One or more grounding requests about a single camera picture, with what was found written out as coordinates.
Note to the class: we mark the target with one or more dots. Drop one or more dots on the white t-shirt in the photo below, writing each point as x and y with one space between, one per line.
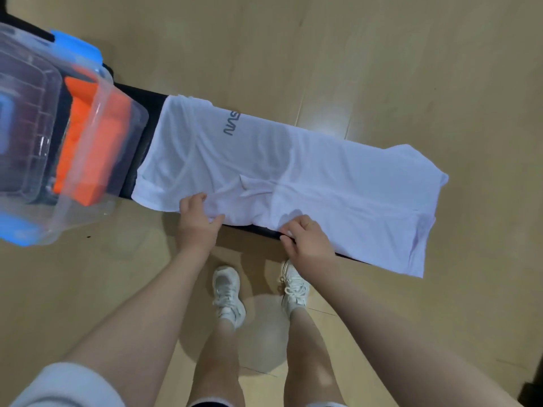
305 177

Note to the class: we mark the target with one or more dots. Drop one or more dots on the person's left hand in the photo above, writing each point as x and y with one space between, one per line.
195 228

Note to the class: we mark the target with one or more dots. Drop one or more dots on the person's white sleeve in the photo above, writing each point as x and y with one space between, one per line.
68 387

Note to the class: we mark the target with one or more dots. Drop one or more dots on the person's right white sneaker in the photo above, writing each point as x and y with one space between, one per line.
295 288

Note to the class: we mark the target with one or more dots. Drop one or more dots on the person's left leg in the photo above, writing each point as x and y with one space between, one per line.
218 364

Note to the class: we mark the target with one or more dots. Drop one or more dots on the person's white sneaker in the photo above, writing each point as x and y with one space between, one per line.
295 288
227 292

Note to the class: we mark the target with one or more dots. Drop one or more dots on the person's right hand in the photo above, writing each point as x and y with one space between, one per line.
309 247

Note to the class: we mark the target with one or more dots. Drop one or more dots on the clear plastic bin lid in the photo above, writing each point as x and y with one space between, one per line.
25 122

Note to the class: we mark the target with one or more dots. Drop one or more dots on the person's left forearm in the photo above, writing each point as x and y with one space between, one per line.
144 317

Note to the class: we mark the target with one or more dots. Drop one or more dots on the person's right thumb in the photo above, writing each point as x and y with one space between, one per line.
286 246

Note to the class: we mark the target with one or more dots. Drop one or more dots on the person's left white sneaker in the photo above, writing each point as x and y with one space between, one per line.
227 292

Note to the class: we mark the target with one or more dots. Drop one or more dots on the orange folded cloth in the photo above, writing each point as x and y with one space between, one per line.
95 152

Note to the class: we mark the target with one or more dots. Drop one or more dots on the person's left thumb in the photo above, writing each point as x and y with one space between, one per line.
217 222

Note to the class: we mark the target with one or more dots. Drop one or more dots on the person's leg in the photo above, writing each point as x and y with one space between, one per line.
218 364
312 360

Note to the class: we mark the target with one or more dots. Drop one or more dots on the person's right forearm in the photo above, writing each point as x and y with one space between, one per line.
390 339

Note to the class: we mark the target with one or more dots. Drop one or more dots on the black object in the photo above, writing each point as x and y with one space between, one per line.
532 385

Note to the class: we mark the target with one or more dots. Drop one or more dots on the person's right leg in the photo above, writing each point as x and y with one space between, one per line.
312 360

